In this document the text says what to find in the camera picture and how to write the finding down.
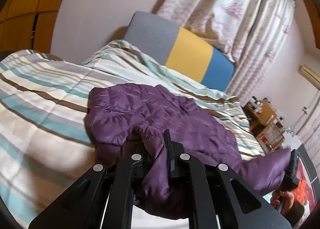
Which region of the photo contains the purple quilted down jacket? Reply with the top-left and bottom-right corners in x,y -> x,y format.
85,83 -> 290,219

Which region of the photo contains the right hand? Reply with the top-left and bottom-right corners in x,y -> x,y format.
270,190 -> 304,220

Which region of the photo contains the red pink blanket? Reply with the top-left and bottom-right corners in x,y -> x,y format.
293,158 -> 317,212

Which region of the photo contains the wooden rattan chair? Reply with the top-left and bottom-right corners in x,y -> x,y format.
256,124 -> 285,154

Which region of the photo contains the wooden desk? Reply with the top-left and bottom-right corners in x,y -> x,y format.
244,96 -> 284,132

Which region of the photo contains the striped bed duvet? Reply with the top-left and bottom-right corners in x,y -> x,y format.
1,40 -> 263,228

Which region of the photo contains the grey yellow blue headboard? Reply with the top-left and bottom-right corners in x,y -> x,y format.
124,11 -> 234,91

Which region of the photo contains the patterned white pink curtain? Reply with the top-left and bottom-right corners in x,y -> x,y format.
157,0 -> 295,103

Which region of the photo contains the wooden wardrobe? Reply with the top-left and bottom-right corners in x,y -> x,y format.
1,0 -> 62,53

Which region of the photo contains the wall air conditioner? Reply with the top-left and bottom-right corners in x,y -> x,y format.
298,64 -> 320,90

